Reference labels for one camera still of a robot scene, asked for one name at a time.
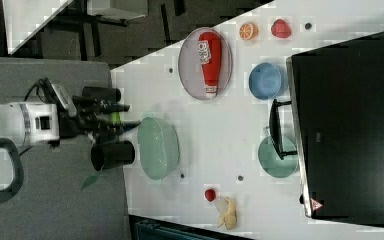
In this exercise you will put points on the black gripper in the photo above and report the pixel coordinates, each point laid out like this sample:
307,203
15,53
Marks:
77,115

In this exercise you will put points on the green plastic strainer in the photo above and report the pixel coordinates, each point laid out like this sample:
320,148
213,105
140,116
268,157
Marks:
158,147

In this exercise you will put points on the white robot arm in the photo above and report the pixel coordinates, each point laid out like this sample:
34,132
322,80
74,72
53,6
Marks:
24,125

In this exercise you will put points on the green bottle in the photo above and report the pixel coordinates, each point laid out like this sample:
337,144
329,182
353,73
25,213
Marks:
115,117

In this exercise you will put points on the small black cup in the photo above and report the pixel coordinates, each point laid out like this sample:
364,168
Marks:
100,93

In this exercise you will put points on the large black cup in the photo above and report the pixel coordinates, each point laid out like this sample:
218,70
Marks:
112,155

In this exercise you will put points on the blue crate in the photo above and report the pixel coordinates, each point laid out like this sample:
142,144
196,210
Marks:
152,230

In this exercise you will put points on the red ketchup bottle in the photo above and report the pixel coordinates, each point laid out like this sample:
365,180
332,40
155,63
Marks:
210,54

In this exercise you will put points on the small red toy fruit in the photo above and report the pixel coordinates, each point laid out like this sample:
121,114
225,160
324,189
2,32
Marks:
210,195

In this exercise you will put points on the peeled banana toy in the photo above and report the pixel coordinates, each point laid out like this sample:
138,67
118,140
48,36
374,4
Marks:
227,209

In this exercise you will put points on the blue bowl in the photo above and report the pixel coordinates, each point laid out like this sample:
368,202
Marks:
266,81

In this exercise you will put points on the orange slice toy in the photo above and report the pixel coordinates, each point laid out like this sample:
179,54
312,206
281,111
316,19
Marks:
248,31

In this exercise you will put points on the red strawberry toy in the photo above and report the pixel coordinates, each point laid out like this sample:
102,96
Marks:
281,29

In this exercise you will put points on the black toaster oven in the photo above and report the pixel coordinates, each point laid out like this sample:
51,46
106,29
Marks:
337,102

